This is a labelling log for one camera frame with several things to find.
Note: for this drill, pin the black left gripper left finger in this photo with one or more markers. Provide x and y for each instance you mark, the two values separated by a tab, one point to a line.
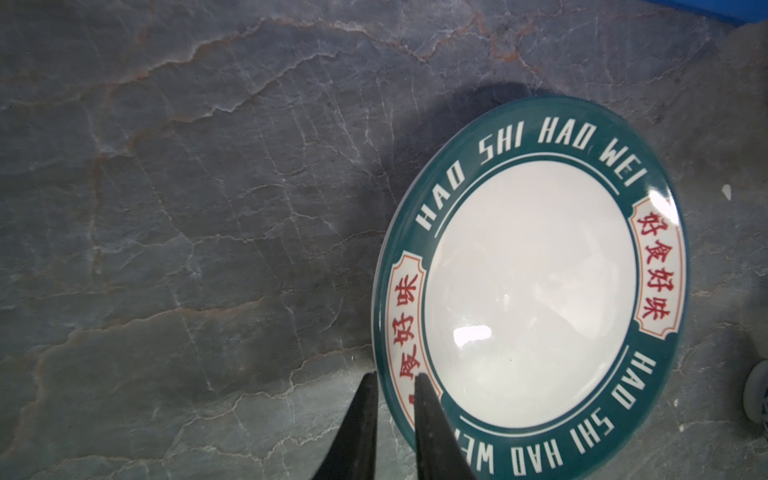
352	454

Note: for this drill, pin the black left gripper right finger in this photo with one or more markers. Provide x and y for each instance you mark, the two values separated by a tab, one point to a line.
438	453

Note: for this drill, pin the blue plastic bin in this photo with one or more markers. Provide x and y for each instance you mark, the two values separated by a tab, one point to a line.
737	12

